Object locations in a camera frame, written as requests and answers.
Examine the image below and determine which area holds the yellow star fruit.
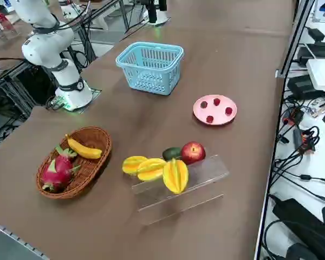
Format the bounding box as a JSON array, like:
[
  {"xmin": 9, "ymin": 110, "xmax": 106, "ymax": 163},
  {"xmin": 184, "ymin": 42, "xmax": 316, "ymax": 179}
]
[
  {"xmin": 121, "ymin": 155, "xmax": 148, "ymax": 176},
  {"xmin": 162, "ymin": 158, "xmax": 190, "ymax": 194},
  {"xmin": 136, "ymin": 158, "xmax": 167, "ymax": 182}
]

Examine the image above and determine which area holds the blue plastic basket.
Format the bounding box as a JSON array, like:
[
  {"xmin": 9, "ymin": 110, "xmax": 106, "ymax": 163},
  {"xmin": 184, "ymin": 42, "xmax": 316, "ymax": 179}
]
[{"xmin": 115, "ymin": 42, "xmax": 185, "ymax": 96}]

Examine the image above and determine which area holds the brown wicker basket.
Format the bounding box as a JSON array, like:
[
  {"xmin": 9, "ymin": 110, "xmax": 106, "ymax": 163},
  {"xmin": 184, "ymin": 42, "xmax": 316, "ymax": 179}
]
[{"xmin": 36, "ymin": 126, "xmax": 113, "ymax": 200}]

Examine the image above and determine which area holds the pink round plate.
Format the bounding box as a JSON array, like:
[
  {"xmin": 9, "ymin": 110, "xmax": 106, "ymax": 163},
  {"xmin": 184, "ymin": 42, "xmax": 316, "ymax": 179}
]
[{"xmin": 192, "ymin": 94, "xmax": 238, "ymax": 126}]

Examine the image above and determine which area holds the green avocado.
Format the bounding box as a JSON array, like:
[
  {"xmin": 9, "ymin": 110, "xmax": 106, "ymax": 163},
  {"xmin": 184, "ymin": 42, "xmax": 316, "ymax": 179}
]
[{"xmin": 162, "ymin": 147, "xmax": 183, "ymax": 162}]

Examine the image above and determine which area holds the red apple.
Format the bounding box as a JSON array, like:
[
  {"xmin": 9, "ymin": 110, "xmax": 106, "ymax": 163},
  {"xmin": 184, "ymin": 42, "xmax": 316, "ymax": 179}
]
[{"xmin": 180, "ymin": 141, "xmax": 206, "ymax": 165}]

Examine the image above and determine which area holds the clear rack with red items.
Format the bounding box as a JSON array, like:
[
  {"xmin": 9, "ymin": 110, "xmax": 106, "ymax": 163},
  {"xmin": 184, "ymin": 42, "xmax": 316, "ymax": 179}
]
[{"xmin": 0, "ymin": 6, "xmax": 20, "ymax": 49}]

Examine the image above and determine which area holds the yellow banana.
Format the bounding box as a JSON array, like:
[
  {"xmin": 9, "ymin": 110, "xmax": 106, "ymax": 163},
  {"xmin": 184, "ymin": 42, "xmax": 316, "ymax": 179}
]
[{"xmin": 64, "ymin": 134, "xmax": 103, "ymax": 159}]

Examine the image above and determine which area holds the black power adapter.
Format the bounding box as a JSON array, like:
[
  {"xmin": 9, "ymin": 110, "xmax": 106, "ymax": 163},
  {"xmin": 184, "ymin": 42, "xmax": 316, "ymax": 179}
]
[
  {"xmin": 306, "ymin": 26, "xmax": 325, "ymax": 42},
  {"xmin": 287, "ymin": 75, "xmax": 324, "ymax": 100}
]

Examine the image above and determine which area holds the black flat box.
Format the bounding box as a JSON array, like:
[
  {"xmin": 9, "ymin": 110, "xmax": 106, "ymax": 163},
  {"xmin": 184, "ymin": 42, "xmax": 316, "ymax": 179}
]
[{"xmin": 296, "ymin": 43, "xmax": 325, "ymax": 64}]

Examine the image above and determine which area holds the clear acrylic stepped stand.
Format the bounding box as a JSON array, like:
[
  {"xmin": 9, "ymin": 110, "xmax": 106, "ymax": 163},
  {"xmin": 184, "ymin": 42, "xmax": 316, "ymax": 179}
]
[{"xmin": 129, "ymin": 151, "xmax": 230, "ymax": 225}]

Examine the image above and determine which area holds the red black device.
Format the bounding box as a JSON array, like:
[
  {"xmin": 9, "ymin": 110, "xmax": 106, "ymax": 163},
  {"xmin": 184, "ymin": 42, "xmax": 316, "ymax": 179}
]
[{"xmin": 283, "ymin": 108, "xmax": 306, "ymax": 126}]

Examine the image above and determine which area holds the pink dragon fruit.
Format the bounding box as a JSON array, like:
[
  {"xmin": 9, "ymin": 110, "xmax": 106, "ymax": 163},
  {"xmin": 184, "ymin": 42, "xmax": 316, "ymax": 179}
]
[{"xmin": 40, "ymin": 145, "xmax": 82, "ymax": 193}]

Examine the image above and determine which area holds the orange black adapter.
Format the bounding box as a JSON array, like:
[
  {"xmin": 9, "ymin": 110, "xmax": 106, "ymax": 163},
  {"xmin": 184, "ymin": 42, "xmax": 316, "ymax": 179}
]
[{"xmin": 292, "ymin": 127, "xmax": 317, "ymax": 155}]

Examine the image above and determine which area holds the aluminium camera post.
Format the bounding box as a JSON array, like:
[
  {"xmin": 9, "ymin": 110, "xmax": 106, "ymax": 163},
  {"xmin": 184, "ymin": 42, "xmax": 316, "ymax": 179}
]
[{"xmin": 275, "ymin": 0, "xmax": 316, "ymax": 79}]

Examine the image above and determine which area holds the aluminium table rail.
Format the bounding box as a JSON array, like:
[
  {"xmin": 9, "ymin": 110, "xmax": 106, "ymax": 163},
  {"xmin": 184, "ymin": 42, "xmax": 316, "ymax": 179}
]
[{"xmin": 0, "ymin": 218, "xmax": 51, "ymax": 260}]

